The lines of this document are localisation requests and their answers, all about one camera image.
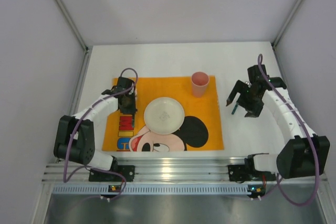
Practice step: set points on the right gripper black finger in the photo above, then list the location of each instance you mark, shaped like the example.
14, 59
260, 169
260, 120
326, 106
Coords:
254, 111
238, 88

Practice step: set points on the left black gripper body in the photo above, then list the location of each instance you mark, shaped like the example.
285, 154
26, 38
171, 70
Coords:
128, 110

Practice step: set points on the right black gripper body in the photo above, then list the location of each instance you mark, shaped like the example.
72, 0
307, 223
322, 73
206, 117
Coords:
245, 97

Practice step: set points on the pink plastic cup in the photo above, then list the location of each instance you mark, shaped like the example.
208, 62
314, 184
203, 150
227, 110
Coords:
200, 81

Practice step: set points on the cream round plate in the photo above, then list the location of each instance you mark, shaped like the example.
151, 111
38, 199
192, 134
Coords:
164, 115

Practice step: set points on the orange Mickey Mouse placemat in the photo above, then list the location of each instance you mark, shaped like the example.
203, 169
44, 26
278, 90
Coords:
200, 131

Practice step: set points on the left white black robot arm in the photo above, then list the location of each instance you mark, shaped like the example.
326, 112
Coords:
75, 138

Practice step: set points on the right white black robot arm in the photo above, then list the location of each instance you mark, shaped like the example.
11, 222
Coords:
304, 152

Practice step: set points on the left aluminium frame post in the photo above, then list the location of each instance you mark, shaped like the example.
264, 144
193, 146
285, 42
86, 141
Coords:
71, 24

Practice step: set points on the aluminium frame post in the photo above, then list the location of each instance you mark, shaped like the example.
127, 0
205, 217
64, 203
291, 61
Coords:
71, 24
286, 23

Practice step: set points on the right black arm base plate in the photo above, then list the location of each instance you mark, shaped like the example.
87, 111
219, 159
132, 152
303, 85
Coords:
241, 174

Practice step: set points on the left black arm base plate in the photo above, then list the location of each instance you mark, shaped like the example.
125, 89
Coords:
127, 171

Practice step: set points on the aluminium mounting rail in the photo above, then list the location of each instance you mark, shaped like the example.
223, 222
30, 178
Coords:
159, 170

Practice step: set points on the slotted grey cable duct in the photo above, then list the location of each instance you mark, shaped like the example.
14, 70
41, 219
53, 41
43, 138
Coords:
161, 189

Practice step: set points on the right aluminium frame post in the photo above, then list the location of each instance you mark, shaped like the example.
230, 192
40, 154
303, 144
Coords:
286, 23

